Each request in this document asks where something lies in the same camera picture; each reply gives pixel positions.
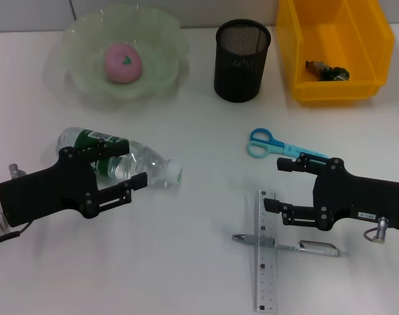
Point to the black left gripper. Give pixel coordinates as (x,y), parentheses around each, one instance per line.
(52,193)

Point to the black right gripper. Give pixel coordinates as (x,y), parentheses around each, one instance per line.
(357,197)

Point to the clear water bottle green label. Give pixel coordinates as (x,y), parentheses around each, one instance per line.
(153,164)

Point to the pink round ball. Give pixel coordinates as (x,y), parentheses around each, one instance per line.
(120,65)

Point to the green plastic wrapper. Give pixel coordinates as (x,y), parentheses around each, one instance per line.
(329,72)

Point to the blue scissors with sheath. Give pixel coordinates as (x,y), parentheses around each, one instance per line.
(286,149)

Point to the white silver ballpoint pen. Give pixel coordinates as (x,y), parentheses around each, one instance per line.
(317,247)

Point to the transparent plastic ruler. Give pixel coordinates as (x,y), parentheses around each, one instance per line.
(265,279)

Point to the translucent green fruit bowl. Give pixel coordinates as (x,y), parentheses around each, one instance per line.
(81,49)

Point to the black mesh pen holder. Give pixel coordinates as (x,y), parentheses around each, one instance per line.
(239,65)

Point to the yellow plastic storage bin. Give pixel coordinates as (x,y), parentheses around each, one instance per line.
(317,39)

